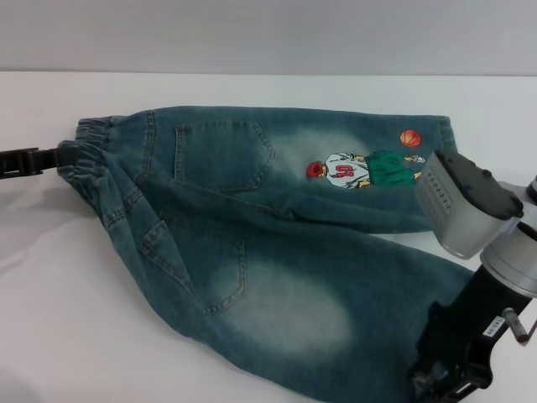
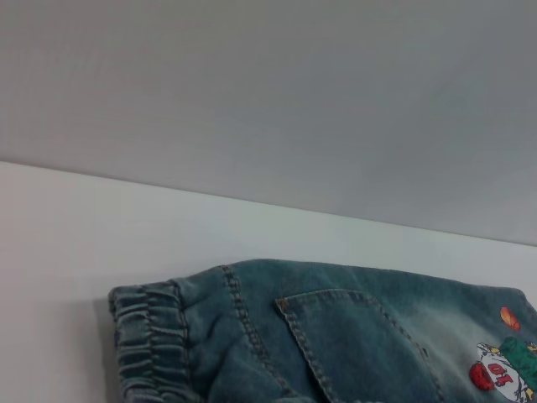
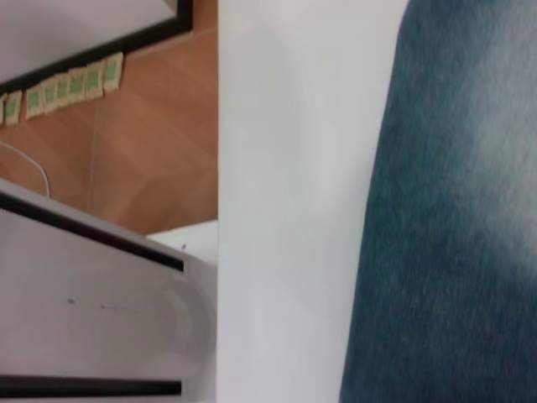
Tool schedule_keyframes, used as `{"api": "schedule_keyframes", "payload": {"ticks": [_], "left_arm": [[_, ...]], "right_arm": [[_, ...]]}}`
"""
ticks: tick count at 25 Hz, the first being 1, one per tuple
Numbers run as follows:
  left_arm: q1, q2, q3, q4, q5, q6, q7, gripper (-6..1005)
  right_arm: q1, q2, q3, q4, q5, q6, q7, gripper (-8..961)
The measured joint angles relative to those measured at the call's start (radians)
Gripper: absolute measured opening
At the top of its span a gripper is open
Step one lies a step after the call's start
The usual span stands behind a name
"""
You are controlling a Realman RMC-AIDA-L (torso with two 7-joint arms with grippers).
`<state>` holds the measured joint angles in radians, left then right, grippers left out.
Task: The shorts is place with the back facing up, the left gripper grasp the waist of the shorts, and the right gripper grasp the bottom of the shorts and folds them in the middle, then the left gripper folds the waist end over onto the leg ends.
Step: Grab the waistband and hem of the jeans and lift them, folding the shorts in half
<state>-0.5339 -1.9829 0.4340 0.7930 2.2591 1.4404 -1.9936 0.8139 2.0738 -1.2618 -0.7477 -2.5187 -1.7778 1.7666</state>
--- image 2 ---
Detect blue denim shorts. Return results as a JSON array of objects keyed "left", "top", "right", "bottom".
[{"left": 107, "top": 259, "right": 537, "bottom": 403}]

